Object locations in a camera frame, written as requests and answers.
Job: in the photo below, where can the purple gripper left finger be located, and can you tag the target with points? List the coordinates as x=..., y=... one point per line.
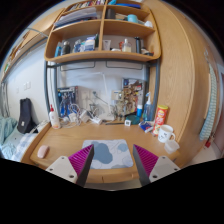
x=74, y=168

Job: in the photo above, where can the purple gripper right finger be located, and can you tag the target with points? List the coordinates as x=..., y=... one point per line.
x=151, y=167

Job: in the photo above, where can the blue cloud mouse pad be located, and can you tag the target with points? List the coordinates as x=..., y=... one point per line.
x=110, y=154

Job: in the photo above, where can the wooden desk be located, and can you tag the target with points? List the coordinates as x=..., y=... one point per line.
x=66, y=141

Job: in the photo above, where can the clear plastic cup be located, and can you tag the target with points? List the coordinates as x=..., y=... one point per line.
x=171, y=146

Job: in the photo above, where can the white mug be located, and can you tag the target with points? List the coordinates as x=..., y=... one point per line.
x=166, y=133

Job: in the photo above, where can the small white cube clock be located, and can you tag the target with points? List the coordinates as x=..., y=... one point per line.
x=127, y=123

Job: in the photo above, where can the white power strip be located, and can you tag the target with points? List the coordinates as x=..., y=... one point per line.
x=96, y=120

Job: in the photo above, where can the red chips can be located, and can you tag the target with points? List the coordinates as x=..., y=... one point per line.
x=159, y=118

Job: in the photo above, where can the blue spray bottle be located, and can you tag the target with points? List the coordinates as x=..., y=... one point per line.
x=147, y=113

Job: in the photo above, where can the white lotion bottle red cap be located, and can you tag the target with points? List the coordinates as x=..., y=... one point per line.
x=54, y=119

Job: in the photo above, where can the wooden mechanical model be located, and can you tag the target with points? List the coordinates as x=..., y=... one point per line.
x=130, y=98

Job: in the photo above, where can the blue box on desk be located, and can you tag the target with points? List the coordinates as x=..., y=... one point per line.
x=68, y=100

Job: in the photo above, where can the bed with blue bedding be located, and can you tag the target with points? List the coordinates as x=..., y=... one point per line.
x=13, y=144

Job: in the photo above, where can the striped hanging towel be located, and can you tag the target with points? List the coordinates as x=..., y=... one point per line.
x=209, y=121

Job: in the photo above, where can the clear bottle on shelf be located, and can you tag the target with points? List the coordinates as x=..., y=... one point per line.
x=126, y=46

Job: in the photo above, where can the black thermos on shelf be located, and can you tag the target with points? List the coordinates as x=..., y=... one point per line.
x=138, y=45

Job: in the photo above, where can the wooden shelf unit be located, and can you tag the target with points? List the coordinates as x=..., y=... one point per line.
x=92, y=30

